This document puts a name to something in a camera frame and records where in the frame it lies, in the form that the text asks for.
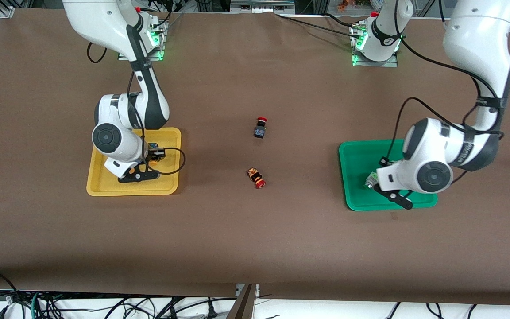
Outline brown table cover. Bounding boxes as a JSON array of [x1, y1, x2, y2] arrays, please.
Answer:
[[0, 9, 510, 306]]

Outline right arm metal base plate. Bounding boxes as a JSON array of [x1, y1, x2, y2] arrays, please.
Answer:
[[118, 20, 167, 61]]

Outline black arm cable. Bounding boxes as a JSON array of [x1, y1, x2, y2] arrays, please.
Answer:
[[379, 0, 506, 167], [86, 24, 187, 174]]

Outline black floor cable bundle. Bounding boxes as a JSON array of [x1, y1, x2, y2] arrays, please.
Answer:
[[0, 269, 238, 319]]

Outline green plastic tray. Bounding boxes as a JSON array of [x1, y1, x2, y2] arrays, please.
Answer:
[[338, 139, 438, 212]]

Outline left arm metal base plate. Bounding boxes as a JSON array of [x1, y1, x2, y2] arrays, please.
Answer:
[[351, 24, 399, 68]]

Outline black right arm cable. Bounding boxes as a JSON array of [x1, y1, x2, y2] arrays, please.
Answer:
[[86, 24, 187, 174]]

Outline dark table support beam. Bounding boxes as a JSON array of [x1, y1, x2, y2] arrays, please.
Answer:
[[226, 284, 260, 319]]

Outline red button orange body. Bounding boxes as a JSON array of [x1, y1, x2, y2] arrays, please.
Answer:
[[247, 167, 267, 190]]

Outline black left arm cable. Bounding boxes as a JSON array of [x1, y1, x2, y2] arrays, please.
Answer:
[[379, 0, 506, 167]]

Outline thin black cable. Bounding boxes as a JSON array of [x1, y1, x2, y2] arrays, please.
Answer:
[[275, 12, 364, 38]]

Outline yellow plastic tray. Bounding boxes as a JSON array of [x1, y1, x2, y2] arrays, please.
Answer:
[[86, 127, 182, 196]]

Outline grey aluminium rail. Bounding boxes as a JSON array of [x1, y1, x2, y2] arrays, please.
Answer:
[[231, 0, 295, 12]]

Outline orange background objects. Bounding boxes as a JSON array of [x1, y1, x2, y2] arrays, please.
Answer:
[[337, 0, 371, 10]]

